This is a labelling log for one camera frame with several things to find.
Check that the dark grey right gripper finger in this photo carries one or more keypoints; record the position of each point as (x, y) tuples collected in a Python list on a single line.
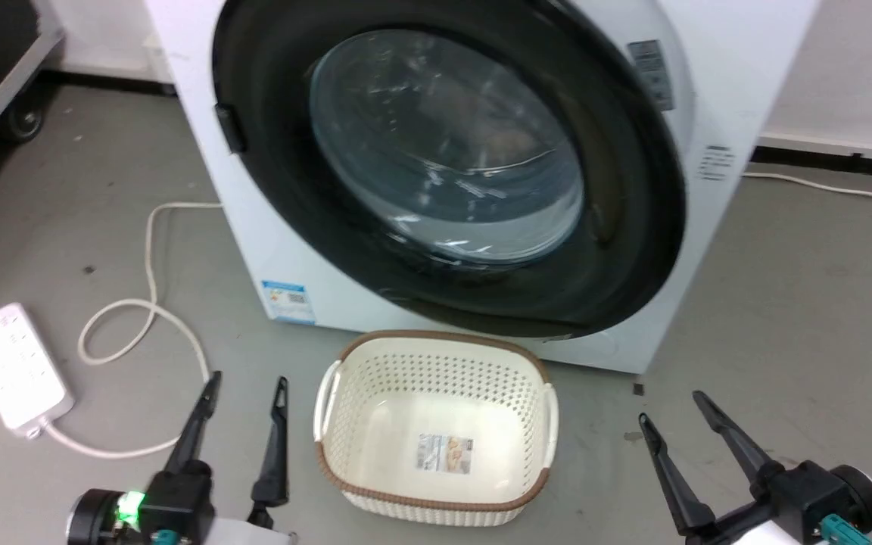
[(674, 473), (735, 435)]

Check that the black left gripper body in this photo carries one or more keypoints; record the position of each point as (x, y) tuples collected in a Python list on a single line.
[(175, 503)]

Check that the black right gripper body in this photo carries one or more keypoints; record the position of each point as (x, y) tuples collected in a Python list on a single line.
[(814, 496)]

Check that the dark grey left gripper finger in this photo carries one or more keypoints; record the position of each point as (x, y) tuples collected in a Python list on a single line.
[(275, 454), (195, 431)]

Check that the round black glass washer door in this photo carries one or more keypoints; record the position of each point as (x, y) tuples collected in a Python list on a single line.
[(633, 227)]

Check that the white front-load washing machine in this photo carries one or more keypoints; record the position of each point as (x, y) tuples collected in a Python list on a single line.
[(739, 60)]

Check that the blue energy label sticker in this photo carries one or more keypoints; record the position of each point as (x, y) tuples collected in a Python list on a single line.
[(288, 301)]

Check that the cream perforated laundry basket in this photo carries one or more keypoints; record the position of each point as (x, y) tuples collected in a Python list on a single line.
[(436, 424)]

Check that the paper label inside basket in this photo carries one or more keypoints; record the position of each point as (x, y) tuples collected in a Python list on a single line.
[(444, 453)]

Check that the white power strip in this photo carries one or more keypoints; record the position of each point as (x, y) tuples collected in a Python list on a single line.
[(16, 367)]

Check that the grey warning sticker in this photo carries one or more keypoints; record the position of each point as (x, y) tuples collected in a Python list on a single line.
[(652, 72)]

